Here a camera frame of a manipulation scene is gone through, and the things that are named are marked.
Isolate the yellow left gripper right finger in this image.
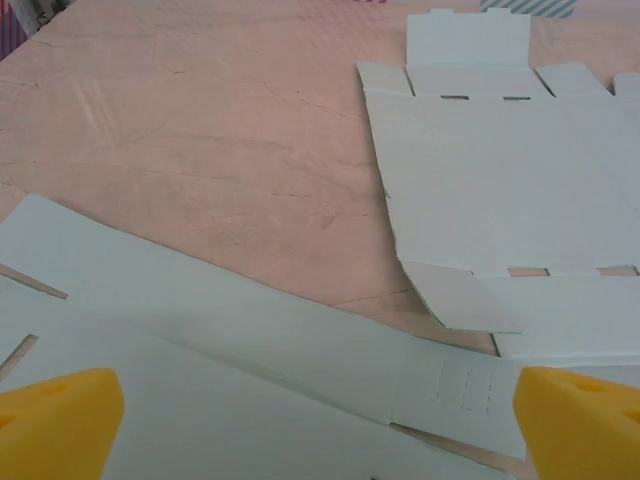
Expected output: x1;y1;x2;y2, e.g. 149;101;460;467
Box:
514;366;640;480

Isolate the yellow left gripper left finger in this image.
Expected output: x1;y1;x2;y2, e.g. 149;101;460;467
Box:
0;368;125;480

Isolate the light blue paper box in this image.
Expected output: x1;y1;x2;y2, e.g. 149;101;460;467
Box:
356;8;640;389
0;193;531;480

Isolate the aluminium frame post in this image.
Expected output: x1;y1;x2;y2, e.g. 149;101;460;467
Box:
8;0;69;37

